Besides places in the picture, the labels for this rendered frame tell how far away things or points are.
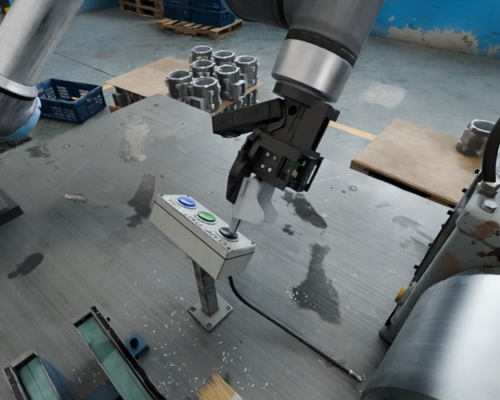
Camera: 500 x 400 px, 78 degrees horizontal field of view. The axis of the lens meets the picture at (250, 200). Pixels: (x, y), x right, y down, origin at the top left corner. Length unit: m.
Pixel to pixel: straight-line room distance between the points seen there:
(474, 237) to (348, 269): 0.37
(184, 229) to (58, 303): 0.42
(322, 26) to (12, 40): 0.77
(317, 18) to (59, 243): 0.79
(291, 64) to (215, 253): 0.26
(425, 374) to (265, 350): 0.37
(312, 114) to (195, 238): 0.24
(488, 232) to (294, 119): 0.27
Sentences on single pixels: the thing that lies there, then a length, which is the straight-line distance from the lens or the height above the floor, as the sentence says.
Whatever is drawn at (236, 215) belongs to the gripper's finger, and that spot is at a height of 1.11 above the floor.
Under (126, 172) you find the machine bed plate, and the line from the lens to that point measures 1.09.
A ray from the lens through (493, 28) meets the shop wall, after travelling 5.55.
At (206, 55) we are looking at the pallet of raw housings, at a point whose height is 0.52.
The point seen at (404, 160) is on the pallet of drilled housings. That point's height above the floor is 0.15.
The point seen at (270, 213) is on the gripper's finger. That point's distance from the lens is 0.44.
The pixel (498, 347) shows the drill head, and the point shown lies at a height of 1.15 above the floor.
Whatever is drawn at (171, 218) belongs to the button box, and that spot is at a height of 1.07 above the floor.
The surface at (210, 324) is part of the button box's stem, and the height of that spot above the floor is 0.81.
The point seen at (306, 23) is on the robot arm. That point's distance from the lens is 0.39.
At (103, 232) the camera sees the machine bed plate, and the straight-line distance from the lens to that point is 0.91.
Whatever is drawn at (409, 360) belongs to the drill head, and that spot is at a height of 1.10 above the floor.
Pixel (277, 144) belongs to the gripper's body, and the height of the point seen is 1.22.
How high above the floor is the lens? 1.42
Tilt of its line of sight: 43 degrees down
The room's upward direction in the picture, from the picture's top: straight up
